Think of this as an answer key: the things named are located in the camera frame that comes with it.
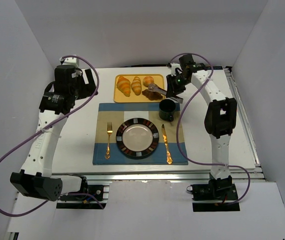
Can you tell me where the brown chocolate croissant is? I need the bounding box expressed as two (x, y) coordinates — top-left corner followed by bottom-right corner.
(142, 89), (163, 101)

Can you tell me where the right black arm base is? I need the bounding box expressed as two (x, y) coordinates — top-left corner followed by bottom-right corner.
(186, 176), (240, 213)

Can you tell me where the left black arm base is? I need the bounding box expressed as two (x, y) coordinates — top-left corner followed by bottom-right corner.
(56, 184), (109, 210)

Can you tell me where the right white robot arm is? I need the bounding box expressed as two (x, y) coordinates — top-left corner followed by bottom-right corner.
(165, 53), (237, 190)

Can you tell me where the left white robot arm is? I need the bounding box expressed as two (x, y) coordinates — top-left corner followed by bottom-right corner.
(10, 64), (96, 202)

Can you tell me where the dark green mug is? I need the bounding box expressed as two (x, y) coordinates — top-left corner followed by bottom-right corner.
(158, 99), (176, 122)

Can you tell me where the round orange bun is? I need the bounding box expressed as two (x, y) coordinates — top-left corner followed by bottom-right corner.
(143, 75), (155, 87)

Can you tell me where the small striped croissant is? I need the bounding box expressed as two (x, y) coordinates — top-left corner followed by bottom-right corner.
(131, 76), (142, 96)

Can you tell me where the large striped croissant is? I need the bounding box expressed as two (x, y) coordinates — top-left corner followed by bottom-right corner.
(116, 76), (131, 97)

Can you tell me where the dark rimmed ceramic plate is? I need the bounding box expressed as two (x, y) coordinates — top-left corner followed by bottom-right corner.
(115, 117), (160, 159)

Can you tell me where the blue beige checked placemat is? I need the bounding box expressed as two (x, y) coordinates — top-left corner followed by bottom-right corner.
(92, 102), (188, 166)

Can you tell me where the gold fork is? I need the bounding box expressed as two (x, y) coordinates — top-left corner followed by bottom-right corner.
(105, 122), (113, 160)

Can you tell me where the gold knife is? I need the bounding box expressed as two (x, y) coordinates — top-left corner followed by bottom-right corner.
(161, 124), (173, 165)

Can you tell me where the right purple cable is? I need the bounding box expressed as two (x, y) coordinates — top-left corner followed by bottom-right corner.
(168, 52), (252, 206)

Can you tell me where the purple cable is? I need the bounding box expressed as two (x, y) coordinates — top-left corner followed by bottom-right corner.
(0, 54), (105, 216)
(168, 52), (252, 206)

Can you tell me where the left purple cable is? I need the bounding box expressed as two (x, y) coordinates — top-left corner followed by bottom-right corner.
(0, 54), (105, 216)

